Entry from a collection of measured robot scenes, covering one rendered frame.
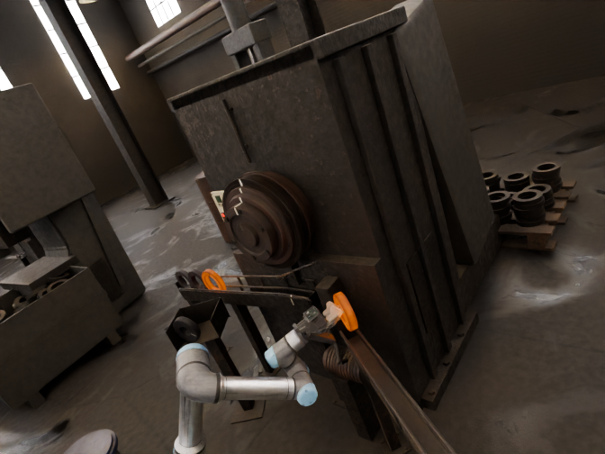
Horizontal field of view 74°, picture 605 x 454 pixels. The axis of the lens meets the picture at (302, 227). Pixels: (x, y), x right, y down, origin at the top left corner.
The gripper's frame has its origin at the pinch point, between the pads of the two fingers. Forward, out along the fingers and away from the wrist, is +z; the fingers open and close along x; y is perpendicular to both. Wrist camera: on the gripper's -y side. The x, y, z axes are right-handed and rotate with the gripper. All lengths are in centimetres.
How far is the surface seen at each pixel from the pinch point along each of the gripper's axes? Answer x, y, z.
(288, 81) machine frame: 26, 76, 36
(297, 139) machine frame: 31, 56, 27
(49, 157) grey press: 267, 123, -126
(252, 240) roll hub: 35.5, 32.0, -13.5
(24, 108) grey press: 270, 163, -112
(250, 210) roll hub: 33, 44, -6
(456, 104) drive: 70, 8, 115
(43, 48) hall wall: 1069, 379, -205
